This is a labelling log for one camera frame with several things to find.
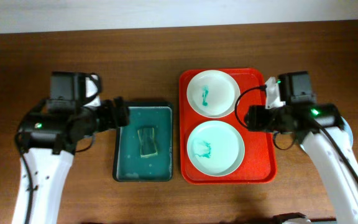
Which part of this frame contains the white plate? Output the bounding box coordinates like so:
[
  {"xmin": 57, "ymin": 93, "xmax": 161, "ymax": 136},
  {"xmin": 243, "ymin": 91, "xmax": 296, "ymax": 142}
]
[{"xmin": 186, "ymin": 70, "xmax": 240, "ymax": 118}]

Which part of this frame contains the light blue plate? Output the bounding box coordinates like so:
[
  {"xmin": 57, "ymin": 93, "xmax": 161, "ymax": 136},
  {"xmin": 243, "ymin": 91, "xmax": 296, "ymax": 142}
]
[{"xmin": 341, "ymin": 117, "xmax": 354, "ymax": 147}]

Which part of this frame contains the light green plate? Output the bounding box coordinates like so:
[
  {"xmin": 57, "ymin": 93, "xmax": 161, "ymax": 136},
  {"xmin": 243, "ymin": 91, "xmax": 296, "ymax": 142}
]
[{"xmin": 186, "ymin": 121, "xmax": 246, "ymax": 177}]

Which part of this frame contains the yellow green sponge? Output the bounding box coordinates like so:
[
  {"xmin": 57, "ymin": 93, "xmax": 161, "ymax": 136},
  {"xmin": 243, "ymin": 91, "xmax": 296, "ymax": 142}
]
[{"xmin": 137, "ymin": 126, "xmax": 158, "ymax": 159}]

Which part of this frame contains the red plastic tray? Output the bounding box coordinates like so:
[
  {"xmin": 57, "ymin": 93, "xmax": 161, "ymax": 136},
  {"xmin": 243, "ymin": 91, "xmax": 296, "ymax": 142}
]
[{"xmin": 178, "ymin": 70, "xmax": 277, "ymax": 185}]

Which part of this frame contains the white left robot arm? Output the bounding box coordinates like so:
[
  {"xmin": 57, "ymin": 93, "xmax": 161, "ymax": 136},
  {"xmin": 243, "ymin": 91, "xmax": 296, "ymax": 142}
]
[{"xmin": 12, "ymin": 72, "xmax": 129, "ymax": 223}]

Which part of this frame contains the black water tray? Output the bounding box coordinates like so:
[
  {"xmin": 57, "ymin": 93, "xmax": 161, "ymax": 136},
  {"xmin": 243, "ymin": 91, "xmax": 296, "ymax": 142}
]
[{"xmin": 112, "ymin": 101, "xmax": 173, "ymax": 182}]

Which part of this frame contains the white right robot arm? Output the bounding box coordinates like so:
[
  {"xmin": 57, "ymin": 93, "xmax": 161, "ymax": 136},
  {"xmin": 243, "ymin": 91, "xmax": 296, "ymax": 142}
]
[{"xmin": 241, "ymin": 71, "xmax": 358, "ymax": 223}]

